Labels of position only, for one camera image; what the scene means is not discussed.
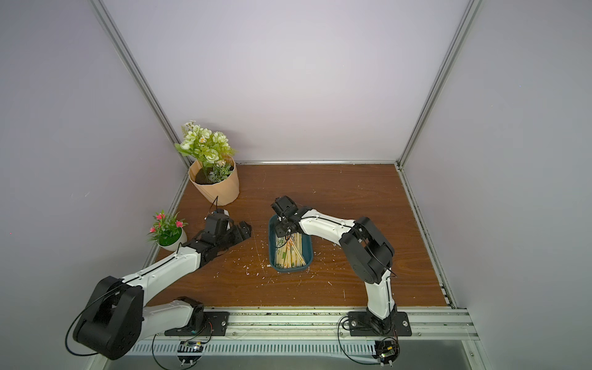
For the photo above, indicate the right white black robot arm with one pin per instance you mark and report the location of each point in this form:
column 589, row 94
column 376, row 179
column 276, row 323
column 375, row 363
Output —
column 366, row 248

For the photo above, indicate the aluminium corner frame post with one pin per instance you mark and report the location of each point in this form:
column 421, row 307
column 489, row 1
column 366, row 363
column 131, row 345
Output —
column 443, row 72
column 111, row 29

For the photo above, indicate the left small circuit board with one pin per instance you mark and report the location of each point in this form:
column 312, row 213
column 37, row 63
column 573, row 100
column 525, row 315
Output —
column 189, row 352

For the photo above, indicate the aluminium front rail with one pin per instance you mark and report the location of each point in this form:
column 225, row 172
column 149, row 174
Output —
column 326, row 323

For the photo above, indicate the aluminium corner frame post left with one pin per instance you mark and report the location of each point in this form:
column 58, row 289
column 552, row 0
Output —
column 111, row 29

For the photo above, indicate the large beige ribbed flower pot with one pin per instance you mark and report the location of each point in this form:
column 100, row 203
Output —
column 224, row 192

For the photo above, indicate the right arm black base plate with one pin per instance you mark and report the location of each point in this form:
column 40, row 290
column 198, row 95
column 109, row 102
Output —
column 365, row 323

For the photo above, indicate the white green artificial flowers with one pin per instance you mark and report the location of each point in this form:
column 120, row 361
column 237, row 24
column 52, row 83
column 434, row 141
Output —
column 210, row 149

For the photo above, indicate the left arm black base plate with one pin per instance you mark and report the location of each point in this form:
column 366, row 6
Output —
column 207, row 323

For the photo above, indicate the pink flowered small plant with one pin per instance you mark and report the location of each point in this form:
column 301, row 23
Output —
column 167, row 229

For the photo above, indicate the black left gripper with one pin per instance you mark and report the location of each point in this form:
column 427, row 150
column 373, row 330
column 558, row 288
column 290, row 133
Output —
column 240, row 236

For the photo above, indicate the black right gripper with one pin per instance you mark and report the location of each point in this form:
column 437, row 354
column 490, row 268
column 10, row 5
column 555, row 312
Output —
column 283, row 227

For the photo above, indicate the white slotted cable duct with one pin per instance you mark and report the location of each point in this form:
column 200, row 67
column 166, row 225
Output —
column 262, row 348

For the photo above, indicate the wrapped chopsticks pile in box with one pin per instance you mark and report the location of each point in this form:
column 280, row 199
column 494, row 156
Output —
column 289, row 252

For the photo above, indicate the small circuit board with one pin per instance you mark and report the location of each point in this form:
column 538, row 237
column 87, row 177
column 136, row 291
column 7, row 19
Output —
column 189, row 352
column 387, row 351

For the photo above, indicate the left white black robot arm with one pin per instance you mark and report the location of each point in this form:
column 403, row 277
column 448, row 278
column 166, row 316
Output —
column 117, row 314

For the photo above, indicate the small white pot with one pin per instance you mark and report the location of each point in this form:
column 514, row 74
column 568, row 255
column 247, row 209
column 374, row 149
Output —
column 173, row 243

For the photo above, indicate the right small circuit board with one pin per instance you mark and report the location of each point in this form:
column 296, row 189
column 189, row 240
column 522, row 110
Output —
column 387, row 351

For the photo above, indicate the aluminium corner frame post right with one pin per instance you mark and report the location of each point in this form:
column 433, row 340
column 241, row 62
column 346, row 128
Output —
column 443, row 72

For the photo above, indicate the teal plastic storage box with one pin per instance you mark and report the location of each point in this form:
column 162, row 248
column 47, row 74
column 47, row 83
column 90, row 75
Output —
column 307, row 242

